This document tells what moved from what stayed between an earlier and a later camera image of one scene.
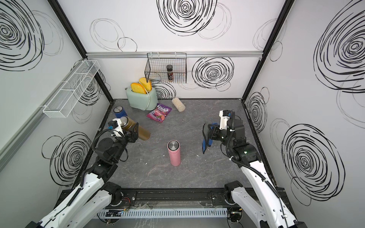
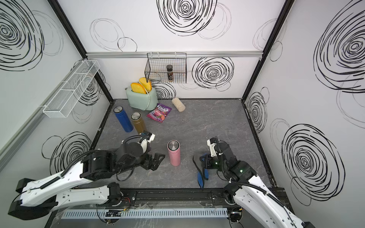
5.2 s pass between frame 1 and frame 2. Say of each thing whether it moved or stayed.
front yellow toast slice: stayed
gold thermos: moved
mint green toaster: stayed
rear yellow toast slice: stayed
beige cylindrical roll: stayed
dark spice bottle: stayed
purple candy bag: stayed
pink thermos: stayed
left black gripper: moved
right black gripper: moved
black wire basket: stayed
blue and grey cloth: moved
